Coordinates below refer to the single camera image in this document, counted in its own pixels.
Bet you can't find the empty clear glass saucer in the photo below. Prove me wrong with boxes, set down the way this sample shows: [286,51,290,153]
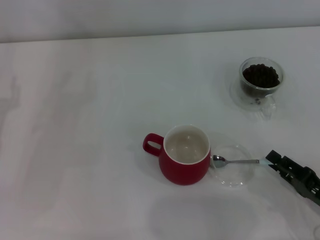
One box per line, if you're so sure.
[209,143,254,188]

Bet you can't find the clear glass saucer with crumbs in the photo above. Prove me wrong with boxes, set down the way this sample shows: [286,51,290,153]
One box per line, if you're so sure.
[229,76,283,113]

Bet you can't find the red ceramic mug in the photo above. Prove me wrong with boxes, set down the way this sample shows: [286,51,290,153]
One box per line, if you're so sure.
[142,124,212,186]

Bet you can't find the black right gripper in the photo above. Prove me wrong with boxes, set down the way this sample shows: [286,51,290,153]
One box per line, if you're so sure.
[265,149,320,205]

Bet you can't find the metal spoon with blue handle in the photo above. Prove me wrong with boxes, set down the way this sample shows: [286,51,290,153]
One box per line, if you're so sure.
[211,154,275,169]

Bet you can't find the clear glass cup with handle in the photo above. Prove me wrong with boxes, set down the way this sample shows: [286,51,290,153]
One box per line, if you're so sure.
[239,56,285,120]

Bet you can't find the brown coffee beans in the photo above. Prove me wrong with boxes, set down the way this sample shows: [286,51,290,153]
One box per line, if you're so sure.
[241,63,281,97]

